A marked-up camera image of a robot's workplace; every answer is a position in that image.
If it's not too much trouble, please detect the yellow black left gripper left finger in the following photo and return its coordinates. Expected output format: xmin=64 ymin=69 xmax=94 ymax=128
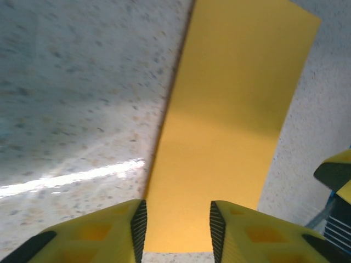
xmin=0 ymin=199 xmax=148 ymax=263

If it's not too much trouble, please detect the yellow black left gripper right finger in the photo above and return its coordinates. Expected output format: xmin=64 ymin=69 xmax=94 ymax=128
xmin=210 ymin=200 xmax=351 ymax=263

